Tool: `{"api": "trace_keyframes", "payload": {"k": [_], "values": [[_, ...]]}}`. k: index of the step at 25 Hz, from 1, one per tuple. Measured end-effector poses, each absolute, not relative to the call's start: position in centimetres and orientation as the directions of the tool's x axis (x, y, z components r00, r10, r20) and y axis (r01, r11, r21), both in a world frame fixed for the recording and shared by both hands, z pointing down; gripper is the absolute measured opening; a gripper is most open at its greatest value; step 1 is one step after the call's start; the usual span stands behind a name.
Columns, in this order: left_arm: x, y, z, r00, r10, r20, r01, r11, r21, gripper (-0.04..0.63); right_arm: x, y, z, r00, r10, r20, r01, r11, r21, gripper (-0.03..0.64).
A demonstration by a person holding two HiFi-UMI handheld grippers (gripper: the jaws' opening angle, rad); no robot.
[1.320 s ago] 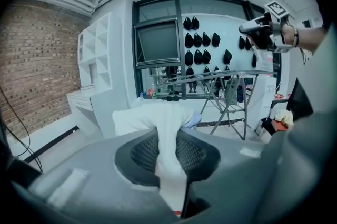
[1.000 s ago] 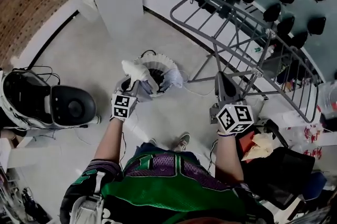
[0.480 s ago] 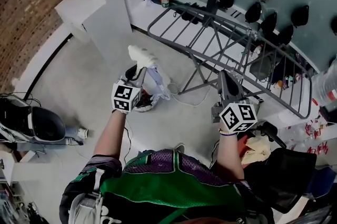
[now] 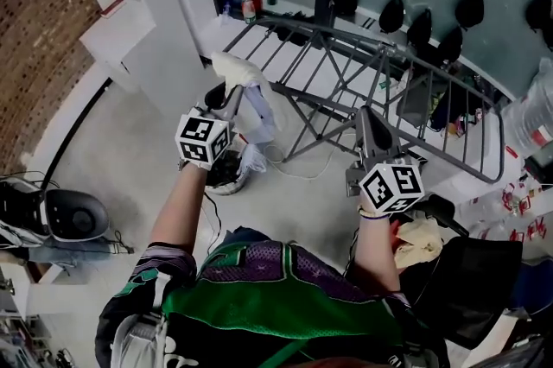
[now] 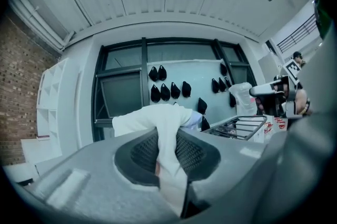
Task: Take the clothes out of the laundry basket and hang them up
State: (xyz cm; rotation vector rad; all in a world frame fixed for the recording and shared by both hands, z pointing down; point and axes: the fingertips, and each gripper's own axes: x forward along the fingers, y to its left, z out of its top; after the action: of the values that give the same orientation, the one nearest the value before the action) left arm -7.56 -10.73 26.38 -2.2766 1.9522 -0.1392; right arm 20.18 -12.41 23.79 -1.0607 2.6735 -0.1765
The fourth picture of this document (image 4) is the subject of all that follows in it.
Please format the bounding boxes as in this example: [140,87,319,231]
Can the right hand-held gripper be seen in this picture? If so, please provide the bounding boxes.
[345,105,427,215]

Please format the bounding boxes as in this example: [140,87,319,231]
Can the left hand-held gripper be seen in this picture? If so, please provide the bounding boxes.
[175,80,244,172]

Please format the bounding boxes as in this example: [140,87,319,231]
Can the round laundry basket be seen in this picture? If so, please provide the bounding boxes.
[205,136,252,196]

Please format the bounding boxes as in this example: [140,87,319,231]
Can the white and lavender clothes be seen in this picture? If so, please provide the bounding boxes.
[210,50,284,174]

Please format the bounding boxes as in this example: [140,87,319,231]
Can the person's right forearm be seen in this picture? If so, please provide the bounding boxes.
[356,206,403,297]

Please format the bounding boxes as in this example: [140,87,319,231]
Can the person's left forearm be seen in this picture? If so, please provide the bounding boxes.
[149,161,209,256]

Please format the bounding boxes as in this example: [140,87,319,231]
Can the purple and white wristband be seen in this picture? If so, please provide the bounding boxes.
[357,205,391,221]

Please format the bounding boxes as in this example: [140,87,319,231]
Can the beige cloth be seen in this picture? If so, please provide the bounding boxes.
[394,217,445,270]

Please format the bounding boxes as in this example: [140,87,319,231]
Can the group of red clips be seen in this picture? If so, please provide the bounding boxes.
[470,145,553,244]

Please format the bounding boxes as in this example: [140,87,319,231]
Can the white shelf unit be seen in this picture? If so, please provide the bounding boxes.
[62,0,157,99]

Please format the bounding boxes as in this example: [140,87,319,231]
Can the grey metal drying rack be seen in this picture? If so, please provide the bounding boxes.
[222,16,506,186]

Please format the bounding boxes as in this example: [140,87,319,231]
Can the black and white appliance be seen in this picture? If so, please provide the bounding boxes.
[0,174,110,245]

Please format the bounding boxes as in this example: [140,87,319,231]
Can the red book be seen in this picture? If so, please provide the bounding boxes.
[99,0,126,18]

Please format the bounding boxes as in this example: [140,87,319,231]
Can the large clear plastic bottle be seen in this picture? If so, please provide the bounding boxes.
[500,57,553,160]

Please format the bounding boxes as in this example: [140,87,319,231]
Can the green and purple jersey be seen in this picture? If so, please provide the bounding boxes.
[94,226,450,368]

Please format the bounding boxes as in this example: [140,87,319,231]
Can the blue denim cloth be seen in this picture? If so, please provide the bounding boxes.
[25,236,114,269]

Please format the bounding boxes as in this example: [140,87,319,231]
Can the white floor cable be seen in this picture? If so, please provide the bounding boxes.
[264,132,355,181]

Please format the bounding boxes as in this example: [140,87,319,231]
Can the black floor cable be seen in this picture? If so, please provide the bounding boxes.
[103,230,136,256]

